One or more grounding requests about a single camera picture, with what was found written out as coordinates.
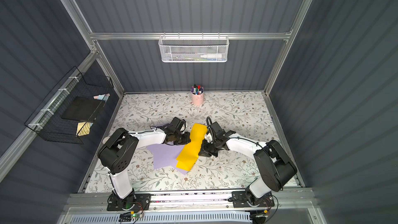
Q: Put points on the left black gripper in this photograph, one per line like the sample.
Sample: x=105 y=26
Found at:
x=180 y=137

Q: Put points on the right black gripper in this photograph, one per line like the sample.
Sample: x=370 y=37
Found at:
x=210 y=146

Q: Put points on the yellow rectangular paper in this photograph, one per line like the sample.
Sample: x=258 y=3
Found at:
x=190 y=153

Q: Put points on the purple paper sheet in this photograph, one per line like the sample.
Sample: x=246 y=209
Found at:
x=166 y=153

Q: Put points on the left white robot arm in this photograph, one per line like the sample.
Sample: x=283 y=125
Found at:
x=118 y=149

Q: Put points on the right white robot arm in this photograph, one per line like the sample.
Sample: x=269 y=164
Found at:
x=275 y=166

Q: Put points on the pink pen cup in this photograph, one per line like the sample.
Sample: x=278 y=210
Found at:
x=197 y=94

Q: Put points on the white vented panel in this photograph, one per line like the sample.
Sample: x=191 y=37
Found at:
x=165 y=218

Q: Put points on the white bottle in basket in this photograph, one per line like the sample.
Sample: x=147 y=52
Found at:
x=211 y=56

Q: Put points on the pastel note pad in basket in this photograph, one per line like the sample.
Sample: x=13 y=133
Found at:
x=103 y=97

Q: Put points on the yellow sticky note pad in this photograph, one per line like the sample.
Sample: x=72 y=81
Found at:
x=83 y=128

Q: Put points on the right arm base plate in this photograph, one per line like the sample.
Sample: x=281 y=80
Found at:
x=243 y=199

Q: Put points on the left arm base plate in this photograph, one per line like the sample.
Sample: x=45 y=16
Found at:
x=133 y=202

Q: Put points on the white wire mesh basket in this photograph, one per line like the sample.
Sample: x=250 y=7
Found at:
x=188 y=50

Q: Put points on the black wire wall basket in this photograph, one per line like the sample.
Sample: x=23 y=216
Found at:
x=57 y=120

